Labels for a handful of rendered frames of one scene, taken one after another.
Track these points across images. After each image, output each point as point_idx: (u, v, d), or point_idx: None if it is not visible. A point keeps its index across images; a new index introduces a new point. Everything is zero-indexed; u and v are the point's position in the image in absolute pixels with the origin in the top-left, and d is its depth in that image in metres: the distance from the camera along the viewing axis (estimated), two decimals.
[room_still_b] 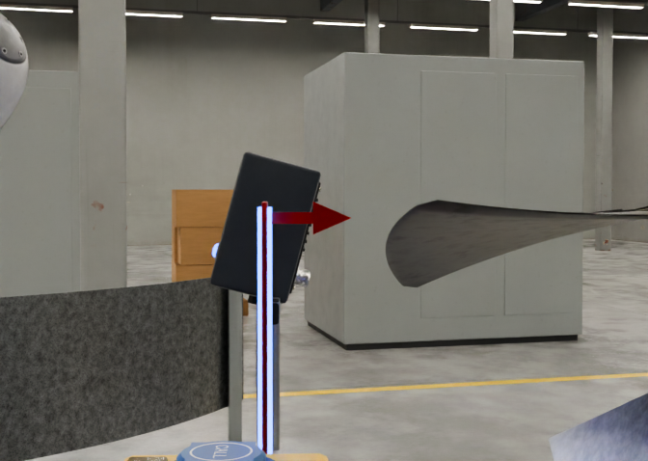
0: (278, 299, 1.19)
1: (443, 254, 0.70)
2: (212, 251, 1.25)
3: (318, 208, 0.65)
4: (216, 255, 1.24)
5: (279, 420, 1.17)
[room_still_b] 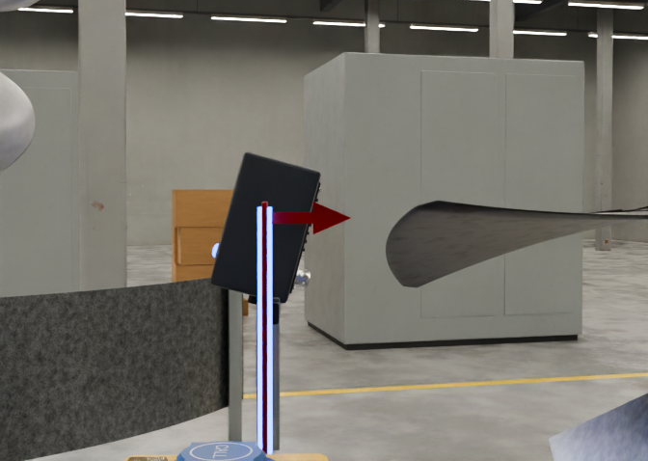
0: (278, 299, 1.19)
1: (443, 254, 0.70)
2: (212, 251, 1.25)
3: (318, 208, 0.65)
4: (216, 255, 1.24)
5: (279, 420, 1.17)
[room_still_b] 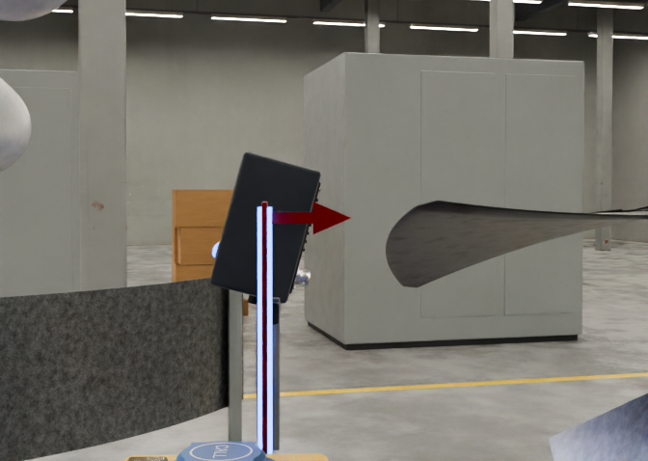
0: (278, 299, 1.19)
1: (443, 254, 0.70)
2: (212, 251, 1.25)
3: (318, 208, 0.65)
4: (216, 255, 1.24)
5: (279, 420, 1.17)
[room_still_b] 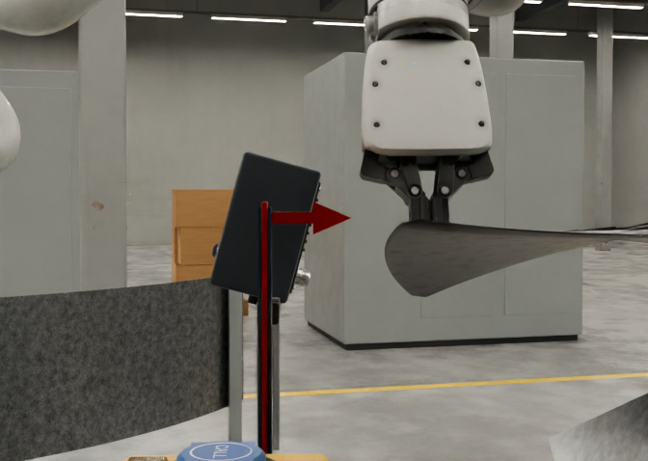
0: (278, 299, 1.19)
1: (445, 266, 0.73)
2: (212, 251, 1.25)
3: (318, 208, 0.65)
4: (216, 255, 1.24)
5: (279, 420, 1.17)
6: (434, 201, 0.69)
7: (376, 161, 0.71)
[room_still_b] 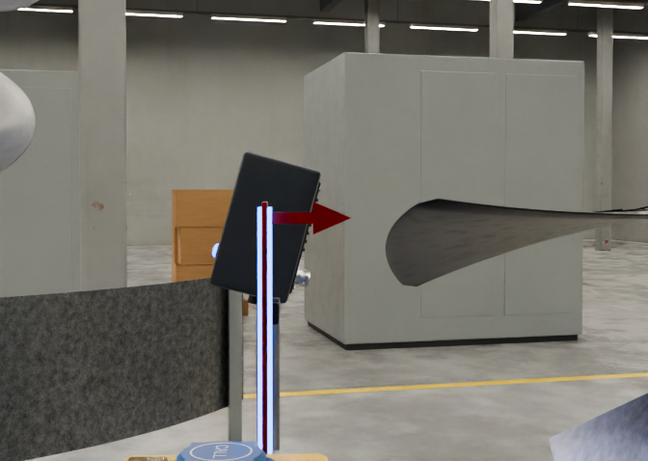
0: (278, 299, 1.19)
1: None
2: (212, 251, 1.25)
3: (318, 208, 0.65)
4: (216, 255, 1.24)
5: (279, 420, 1.17)
6: None
7: None
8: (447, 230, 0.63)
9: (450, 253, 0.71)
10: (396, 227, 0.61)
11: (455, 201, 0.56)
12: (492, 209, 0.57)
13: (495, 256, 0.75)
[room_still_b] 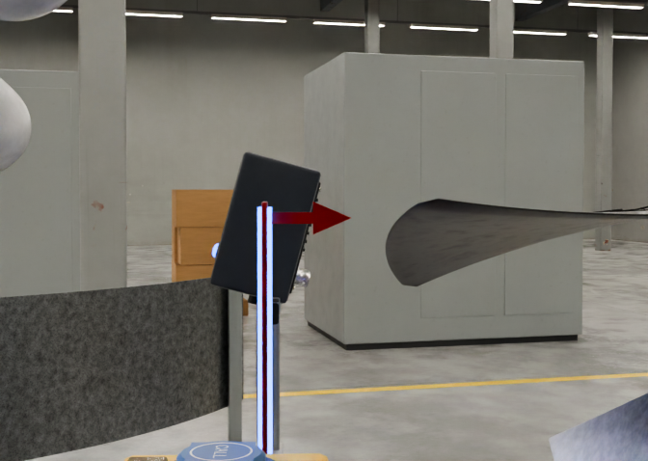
0: (278, 299, 1.19)
1: None
2: (212, 251, 1.25)
3: (318, 208, 0.65)
4: (216, 255, 1.24)
5: (279, 420, 1.17)
6: None
7: None
8: (447, 230, 0.63)
9: (450, 253, 0.71)
10: (396, 227, 0.61)
11: (455, 201, 0.56)
12: (492, 209, 0.57)
13: (495, 256, 0.75)
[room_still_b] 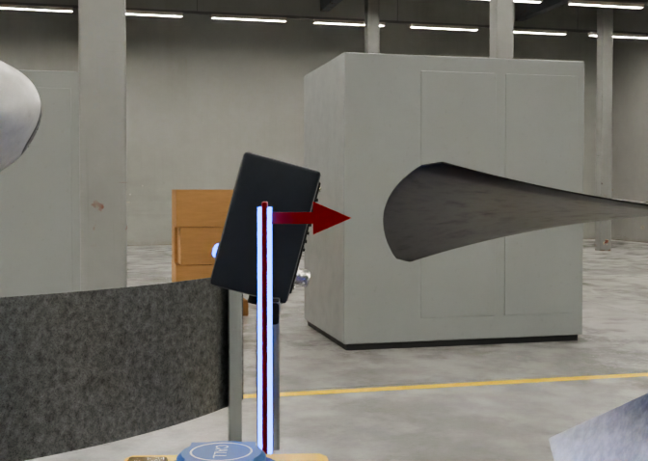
0: (278, 299, 1.19)
1: None
2: (212, 251, 1.25)
3: (318, 208, 0.65)
4: (216, 255, 1.24)
5: (279, 420, 1.17)
6: None
7: None
8: (447, 200, 0.63)
9: (447, 229, 0.71)
10: (397, 190, 0.61)
11: (459, 166, 0.56)
12: (495, 179, 0.57)
13: (491, 239, 0.75)
